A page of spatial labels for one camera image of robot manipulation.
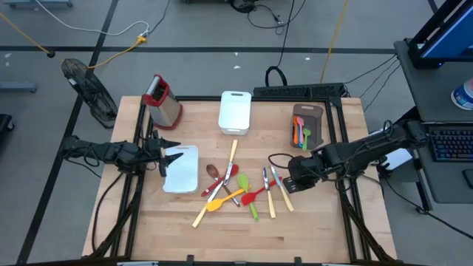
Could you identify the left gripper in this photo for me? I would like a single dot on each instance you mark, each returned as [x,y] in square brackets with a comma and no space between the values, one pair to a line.
[153,149]

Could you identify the red silicone spatula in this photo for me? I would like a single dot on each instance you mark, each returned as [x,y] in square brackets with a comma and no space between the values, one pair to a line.
[247,199]

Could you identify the grey computer desk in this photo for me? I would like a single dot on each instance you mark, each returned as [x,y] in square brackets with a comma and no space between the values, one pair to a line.
[425,92]

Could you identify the small white plastic bin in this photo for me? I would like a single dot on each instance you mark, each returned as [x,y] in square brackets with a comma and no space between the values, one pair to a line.
[234,114]

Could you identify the black table edge bracket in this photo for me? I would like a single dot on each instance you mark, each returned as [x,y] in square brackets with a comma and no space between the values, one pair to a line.
[190,260]
[298,261]

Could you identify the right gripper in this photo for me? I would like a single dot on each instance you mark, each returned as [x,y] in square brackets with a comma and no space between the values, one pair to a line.
[305,170]

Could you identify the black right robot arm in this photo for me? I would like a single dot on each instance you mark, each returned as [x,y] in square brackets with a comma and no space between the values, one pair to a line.
[369,146]

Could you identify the small green silicone spatula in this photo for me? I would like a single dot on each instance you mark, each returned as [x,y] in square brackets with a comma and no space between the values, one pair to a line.
[306,133]

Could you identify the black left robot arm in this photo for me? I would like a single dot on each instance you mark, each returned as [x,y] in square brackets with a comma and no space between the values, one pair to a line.
[111,151]

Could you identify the black floor fan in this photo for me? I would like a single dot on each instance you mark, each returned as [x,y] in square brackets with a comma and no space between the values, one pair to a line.
[88,88]

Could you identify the black computer monitor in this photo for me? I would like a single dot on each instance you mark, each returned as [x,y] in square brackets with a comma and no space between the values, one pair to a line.
[451,37]

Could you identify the white and blue tub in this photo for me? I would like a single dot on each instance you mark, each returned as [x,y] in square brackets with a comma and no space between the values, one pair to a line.
[463,96]

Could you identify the black perforated power strip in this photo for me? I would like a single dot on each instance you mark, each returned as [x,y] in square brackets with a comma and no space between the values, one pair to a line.
[295,91]

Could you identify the brown wooden spoon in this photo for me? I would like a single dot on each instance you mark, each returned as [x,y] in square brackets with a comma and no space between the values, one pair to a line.
[211,170]

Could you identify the pink silicone spatula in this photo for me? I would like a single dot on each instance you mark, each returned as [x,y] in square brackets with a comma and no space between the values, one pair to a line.
[301,122]

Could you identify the black aluminium table frame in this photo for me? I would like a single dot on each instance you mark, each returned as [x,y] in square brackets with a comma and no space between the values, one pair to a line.
[335,101]

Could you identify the large white plastic bin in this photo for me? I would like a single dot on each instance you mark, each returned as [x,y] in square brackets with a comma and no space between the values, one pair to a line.
[183,173]

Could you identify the blue silicone spatula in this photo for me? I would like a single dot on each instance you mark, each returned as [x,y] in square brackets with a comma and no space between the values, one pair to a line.
[298,138]

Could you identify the long green silicone spoon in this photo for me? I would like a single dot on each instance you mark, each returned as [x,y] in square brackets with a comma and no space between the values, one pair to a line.
[243,181]

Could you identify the yellow silicone spatula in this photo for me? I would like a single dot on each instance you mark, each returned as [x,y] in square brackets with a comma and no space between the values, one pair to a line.
[213,205]

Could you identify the black chair caster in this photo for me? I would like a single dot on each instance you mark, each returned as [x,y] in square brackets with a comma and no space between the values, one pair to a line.
[4,123]

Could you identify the grey translucent plastic bin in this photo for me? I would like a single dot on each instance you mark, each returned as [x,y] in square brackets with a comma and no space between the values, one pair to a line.
[318,118]

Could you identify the red and steel container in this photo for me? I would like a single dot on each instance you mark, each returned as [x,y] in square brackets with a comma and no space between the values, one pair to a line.
[164,111]

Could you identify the red silicone spoon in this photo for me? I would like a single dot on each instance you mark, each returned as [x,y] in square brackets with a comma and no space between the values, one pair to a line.
[233,170]

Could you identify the black backlit keyboard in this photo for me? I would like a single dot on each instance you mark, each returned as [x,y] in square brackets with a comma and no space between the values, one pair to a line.
[451,144]

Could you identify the grey furniture foot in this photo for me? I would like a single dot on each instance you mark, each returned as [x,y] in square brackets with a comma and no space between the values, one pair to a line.
[37,3]
[18,87]

